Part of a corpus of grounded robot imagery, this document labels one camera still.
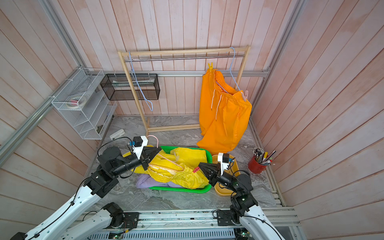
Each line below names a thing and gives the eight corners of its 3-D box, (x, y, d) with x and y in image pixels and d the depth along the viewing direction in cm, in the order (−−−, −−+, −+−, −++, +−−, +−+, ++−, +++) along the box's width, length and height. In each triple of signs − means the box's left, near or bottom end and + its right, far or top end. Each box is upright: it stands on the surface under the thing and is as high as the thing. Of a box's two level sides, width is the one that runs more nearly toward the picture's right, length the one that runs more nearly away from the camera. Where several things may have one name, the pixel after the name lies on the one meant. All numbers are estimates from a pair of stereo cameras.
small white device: (113, 142, 106) (110, 139, 103) (110, 139, 108) (108, 136, 105) (126, 134, 111) (124, 131, 108) (124, 131, 113) (122, 128, 110)
